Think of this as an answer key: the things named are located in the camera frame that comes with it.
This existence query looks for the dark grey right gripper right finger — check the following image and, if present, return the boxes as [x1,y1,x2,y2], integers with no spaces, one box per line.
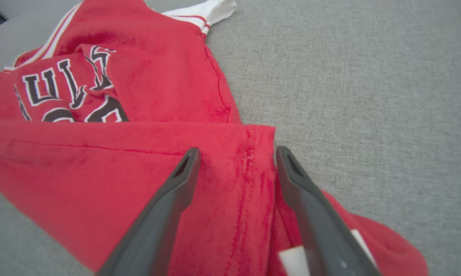
[276,146,380,276]

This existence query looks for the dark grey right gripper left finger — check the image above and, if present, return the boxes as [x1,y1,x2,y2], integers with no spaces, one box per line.
[96,148,201,276]

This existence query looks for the red basketball jersey black lettering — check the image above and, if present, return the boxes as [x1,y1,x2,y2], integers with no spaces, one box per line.
[0,0,428,276]

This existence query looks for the grey fabric sofa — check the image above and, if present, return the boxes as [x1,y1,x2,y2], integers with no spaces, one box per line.
[0,0,461,276]

